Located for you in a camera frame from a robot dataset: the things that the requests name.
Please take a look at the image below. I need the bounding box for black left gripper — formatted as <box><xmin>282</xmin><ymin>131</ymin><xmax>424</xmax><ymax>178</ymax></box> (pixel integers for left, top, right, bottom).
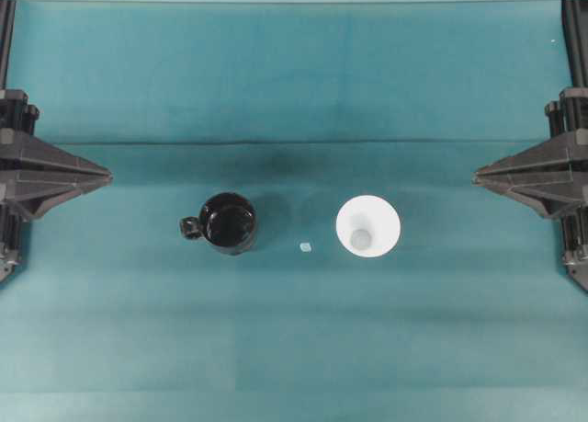
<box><xmin>0</xmin><ymin>88</ymin><xmax>114</xmax><ymax>280</ymax></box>

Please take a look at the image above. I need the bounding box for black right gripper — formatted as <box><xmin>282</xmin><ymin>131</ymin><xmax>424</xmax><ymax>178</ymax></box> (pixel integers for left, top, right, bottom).
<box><xmin>472</xmin><ymin>86</ymin><xmax>587</xmax><ymax>279</ymax></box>

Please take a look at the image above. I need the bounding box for white paper cup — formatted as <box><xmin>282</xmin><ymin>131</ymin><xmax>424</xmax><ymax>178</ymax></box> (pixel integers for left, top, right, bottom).
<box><xmin>335</xmin><ymin>195</ymin><xmax>401</xmax><ymax>258</ymax></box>

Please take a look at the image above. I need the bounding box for black cup holder with handle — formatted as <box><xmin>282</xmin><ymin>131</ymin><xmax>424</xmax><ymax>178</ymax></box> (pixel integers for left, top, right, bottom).
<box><xmin>179</xmin><ymin>192</ymin><xmax>257</xmax><ymax>256</ymax></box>

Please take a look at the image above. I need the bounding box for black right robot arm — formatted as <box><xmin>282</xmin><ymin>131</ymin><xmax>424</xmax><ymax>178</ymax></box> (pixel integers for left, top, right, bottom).
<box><xmin>473</xmin><ymin>0</ymin><xmax>587</xmax><ymax>290</ymax></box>

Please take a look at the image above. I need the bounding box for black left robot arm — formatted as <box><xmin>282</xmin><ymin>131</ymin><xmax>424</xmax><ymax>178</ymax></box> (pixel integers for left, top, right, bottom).
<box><xmin>1</xmin><ymin>0</ymin><xmax>113</xmax><ymax>280</ymax></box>

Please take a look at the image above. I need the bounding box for teal table cloth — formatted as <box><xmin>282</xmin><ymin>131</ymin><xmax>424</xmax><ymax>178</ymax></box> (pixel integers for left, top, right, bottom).
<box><xmin>1</xmin><ymin>0</ymin><xmax>587</xmax><ymax>421</ymax></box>

